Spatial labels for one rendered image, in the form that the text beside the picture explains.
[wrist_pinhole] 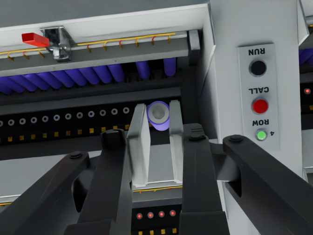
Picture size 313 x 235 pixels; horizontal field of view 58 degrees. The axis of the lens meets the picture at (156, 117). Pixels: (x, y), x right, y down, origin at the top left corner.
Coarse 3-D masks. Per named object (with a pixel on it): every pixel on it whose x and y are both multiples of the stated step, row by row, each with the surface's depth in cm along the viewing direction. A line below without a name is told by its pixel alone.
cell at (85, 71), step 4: (80, 68) 39; (84, 68) 39; (88, 68) 40; (92, 68) 42; (84, 72) 40; (88, 72) 41; (92, 72) 42; (88, 76) 42; (92, 76) 43; (96, 76) 44; (88, 80) 44; (92, 80) 44; (96, 80) 44
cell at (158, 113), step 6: (156, 102) 21; (162, 102) 21; (150, 108) 21; (156, 108) 21; (162, 108) 21; (168, 108) 21; (150, 114) 21; (156, 114) 21; (162, 114) 20; (168, 114) 21; (150, 120) 21; (156, 120) 21; (162, 120) 21; (168, 120) 21; (156, 126) 22; (162, 126) 22; (168, 126) 25
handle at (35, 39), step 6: (24, 36) 26; (30, 36) 26; (36, 36) 27; (42, 36) 28; (24, 42) 26; (30, 42) 27; (36, 42) 27; (42, 42) 28; (48, 42) 29; (54, 48) 33; (60, 48) 33; (54, 54) 33; (60, 54) 33
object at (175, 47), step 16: (96, 48) 37; (112, 48) 36; (128, 48) 36; (144, 48) 36; (160, 48) 36; (176, 48) 36; (0, 64) 37; (16, 64) 37; (32, 64) 37; (48, 64) 37; (64, 64) 37; (80, 64) 37; (96, 64) 37
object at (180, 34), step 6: (138, 36) 36; (156, 36) 36; (162, 36) 36; (174, 36) 36; (180, 36) 36; (186, 36) 36; (84, 42) 36; (102, 42) 36; (108, 42) 36; (114, 42) 36; (126, 42) 36; (132, 42) 36; (138, 42) 36; (72, 48) 36; (78, 48) 36; (84, 48) 37; (0, 54) 37; (6, 54) 37; (12, 54) 36; (18, 54) 36; (30, 54) 37; (36, 54) 37
